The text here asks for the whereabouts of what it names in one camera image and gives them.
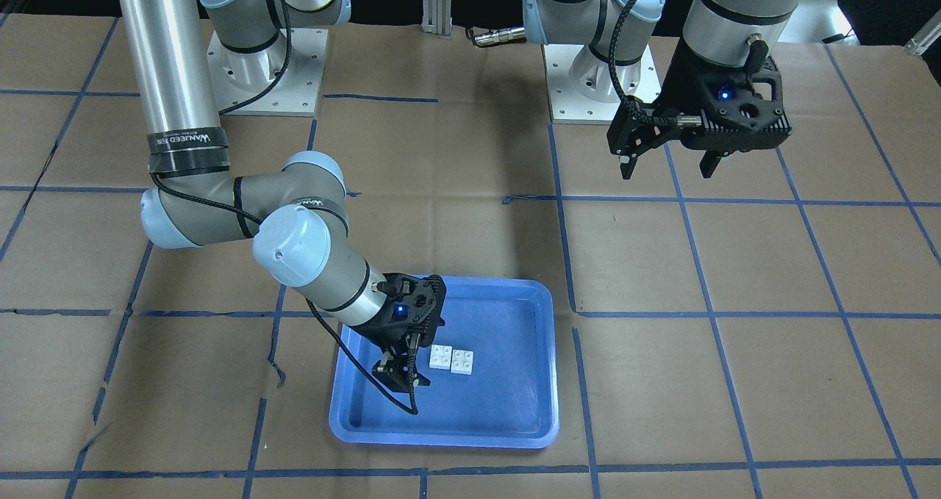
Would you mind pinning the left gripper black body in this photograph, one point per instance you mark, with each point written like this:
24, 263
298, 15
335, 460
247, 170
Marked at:
675, 96

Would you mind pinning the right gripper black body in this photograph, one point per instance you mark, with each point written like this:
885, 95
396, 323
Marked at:
381, 333

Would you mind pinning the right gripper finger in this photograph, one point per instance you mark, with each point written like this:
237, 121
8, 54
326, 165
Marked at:
414, 341
398, 372

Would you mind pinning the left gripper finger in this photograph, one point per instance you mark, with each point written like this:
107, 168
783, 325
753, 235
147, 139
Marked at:
709, 162
628, 157

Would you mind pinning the white block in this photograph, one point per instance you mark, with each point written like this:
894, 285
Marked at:
440, 357
462, 362

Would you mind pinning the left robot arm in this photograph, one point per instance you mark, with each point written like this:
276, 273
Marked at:
618, 31

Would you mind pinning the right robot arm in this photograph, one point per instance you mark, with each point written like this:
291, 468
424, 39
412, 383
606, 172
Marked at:
294, 218

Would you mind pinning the blue plastic tray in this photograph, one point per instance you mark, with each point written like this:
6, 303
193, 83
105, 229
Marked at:
510, 397

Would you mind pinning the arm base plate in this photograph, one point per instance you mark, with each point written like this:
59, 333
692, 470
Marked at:
581, 90
238, 77

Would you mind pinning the aluminium frame post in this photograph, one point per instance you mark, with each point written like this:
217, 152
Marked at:
436, 18

